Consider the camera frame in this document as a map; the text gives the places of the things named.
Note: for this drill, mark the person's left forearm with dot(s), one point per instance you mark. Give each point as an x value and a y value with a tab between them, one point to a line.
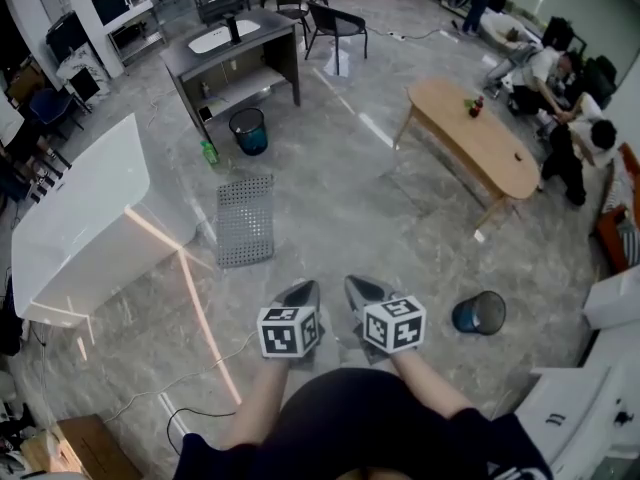
255	408

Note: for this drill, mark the black chair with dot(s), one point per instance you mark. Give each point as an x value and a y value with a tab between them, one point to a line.
337	23
290	0

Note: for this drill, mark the white bathtub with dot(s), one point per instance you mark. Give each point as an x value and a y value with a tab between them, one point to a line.
85	208

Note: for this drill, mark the black mesh wastebasket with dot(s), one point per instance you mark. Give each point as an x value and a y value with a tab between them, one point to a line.
477	314
248	133

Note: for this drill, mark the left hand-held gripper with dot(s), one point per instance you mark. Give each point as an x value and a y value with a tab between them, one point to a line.
280	333

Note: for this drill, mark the grey perforated bath mat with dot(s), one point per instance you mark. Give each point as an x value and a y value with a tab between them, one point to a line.
245	223

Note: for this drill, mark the red drink bottle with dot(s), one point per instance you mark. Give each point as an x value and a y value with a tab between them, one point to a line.
475	108

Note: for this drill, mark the green plastic bottle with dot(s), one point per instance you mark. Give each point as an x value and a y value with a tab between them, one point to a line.
210	153

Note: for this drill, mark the dark vanity cabinet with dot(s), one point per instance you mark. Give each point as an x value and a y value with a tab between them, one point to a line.
280	33

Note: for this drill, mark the wooden coffee table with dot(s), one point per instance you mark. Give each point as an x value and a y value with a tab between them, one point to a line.
480	138

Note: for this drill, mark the white cabinet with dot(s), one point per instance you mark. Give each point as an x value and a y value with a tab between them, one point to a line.
575	418

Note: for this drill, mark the person's right forearm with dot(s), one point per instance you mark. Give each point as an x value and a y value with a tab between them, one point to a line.
425	383

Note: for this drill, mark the blue chair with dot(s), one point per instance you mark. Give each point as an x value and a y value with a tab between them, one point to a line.
50	105

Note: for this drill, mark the cardboard box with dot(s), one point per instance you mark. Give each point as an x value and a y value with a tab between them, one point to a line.
85	448

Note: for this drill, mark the black sink faucet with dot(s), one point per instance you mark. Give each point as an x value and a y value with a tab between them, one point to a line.
233	28

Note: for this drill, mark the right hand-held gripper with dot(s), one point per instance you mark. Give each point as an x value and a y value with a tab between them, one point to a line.
395	325

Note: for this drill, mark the white box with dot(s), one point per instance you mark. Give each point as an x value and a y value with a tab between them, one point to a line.
615	298

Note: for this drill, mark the white sink basin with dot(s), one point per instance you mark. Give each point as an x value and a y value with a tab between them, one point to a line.
215	40

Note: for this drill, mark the orange wooden frame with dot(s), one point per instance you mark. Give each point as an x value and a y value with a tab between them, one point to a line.
612	238

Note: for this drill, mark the person's black shirt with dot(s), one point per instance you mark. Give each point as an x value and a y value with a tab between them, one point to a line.
375	418

